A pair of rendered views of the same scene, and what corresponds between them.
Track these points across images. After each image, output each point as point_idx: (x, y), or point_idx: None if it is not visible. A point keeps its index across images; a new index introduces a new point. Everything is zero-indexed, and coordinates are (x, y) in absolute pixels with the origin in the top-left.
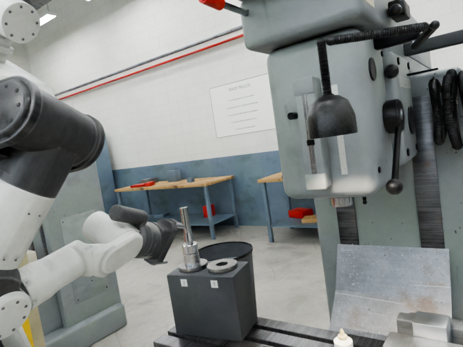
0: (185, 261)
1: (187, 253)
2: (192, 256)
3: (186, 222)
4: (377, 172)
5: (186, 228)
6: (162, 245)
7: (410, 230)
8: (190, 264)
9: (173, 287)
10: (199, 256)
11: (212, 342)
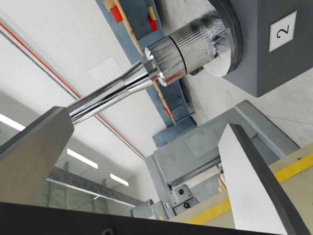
0: (203, 60)
1: (180, 61)
2: (184, 43)
3: (96, 98)
4: None
5: (115, 91)
6: None
7: None
8: (208, 41)
9: (291, 66)
10: (179, 28)
11: None
